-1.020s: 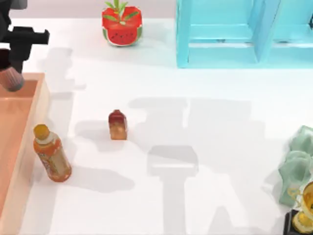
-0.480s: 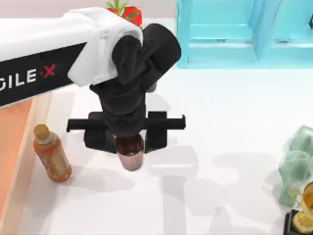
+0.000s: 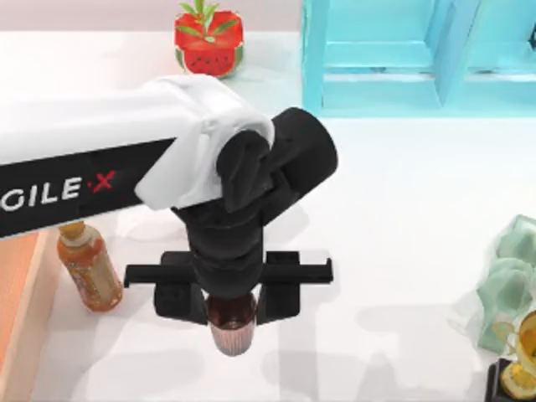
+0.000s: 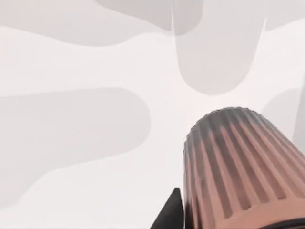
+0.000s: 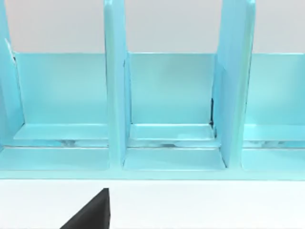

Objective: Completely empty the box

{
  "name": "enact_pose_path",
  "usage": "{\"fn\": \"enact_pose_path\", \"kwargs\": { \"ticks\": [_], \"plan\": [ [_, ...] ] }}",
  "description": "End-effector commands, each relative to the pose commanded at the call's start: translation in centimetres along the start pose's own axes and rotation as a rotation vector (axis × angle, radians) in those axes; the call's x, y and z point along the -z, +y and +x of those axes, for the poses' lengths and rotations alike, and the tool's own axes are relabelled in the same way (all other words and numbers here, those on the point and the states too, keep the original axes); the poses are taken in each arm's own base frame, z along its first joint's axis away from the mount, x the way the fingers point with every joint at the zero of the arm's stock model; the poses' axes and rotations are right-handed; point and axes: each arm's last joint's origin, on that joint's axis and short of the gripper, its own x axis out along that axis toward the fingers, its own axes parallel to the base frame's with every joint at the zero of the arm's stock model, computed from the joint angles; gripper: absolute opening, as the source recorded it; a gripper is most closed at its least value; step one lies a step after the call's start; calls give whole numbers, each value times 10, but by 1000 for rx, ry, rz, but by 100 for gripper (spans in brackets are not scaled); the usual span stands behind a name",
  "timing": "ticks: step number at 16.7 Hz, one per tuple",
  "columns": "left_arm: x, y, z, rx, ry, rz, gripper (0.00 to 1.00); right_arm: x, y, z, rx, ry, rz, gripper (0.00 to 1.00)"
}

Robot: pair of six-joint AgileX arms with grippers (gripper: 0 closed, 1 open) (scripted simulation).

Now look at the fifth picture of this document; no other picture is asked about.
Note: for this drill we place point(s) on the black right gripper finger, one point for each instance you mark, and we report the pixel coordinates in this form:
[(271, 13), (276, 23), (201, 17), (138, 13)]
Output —
[(95, 212)]

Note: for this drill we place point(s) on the light blue rack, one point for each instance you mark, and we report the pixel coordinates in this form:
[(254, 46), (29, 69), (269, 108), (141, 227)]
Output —
[(166, 95)]

